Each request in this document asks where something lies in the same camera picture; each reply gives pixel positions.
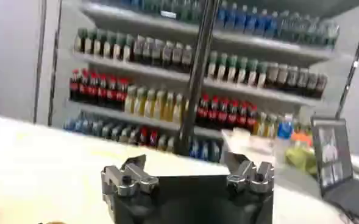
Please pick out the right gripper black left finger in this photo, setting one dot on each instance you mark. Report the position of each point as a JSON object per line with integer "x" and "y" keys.
{"x": 127, "y": 179}

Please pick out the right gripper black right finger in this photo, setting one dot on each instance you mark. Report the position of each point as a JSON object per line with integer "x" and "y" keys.
{"x": 252, "y": 178}

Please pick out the clear bottle with blue label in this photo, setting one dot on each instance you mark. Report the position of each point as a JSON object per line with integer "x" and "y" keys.
{"x": 285, "y": 129}

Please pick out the orange box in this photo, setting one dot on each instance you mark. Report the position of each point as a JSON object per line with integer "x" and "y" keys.
{"x": 301, "y": 138}

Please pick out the dark grey open laptop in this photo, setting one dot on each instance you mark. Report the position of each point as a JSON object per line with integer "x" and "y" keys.
{"x": 331, "y": 152}

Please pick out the shelf rack with drink bottles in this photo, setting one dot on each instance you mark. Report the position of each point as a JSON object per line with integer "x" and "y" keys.
{"x": 154, "y": 100}

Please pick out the black frame pole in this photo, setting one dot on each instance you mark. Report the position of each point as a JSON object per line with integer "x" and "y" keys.
{"x": 39, "y": 61}
{"x": 354, "y": 61}
{"x": 54, "y": 67}

